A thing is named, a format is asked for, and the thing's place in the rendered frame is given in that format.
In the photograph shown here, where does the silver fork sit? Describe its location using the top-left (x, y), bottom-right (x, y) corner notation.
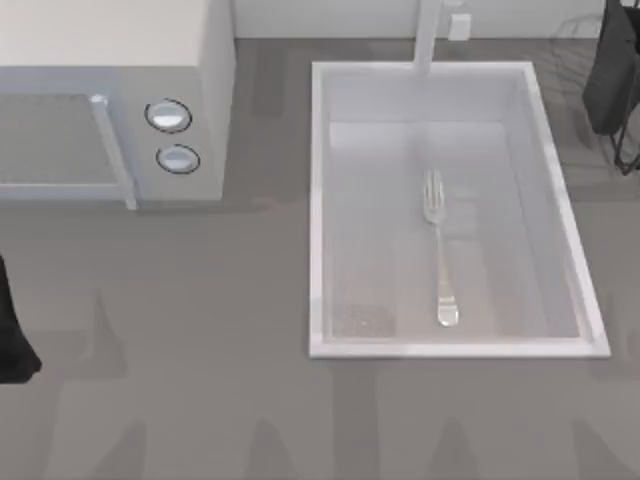
top-left (422, 168), bottom-right (461, 328)

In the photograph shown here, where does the white sink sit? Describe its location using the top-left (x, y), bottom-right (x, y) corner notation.
top-left (307, 60), bottom-right (613, 360)

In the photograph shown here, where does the small microwave knob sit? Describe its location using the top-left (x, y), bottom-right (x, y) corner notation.
top-left (155, 143), bottom-right (202, 176)

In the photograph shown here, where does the large microwave knob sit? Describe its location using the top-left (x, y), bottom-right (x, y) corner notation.
top-left (143, 97), bottom-right (194, 136)

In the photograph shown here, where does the tall white tap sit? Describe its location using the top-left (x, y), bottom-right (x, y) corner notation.
top-left (412, 0), bottom-right (463, 77)

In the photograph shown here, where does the pale microwave oven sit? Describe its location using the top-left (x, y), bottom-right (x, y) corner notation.
top-left (0, 0), bottom-right (237, 211)

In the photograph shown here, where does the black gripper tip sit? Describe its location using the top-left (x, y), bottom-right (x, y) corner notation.
top-left (0, 254), bottom-right (43, 385)

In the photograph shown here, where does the microwave door handle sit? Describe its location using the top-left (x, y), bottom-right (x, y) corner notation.
top-left (89, 92), bottom-right (139, 211)

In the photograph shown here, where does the white wall socket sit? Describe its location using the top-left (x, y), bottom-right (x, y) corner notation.
top-left (448, 13), bottom-right (472, 42)

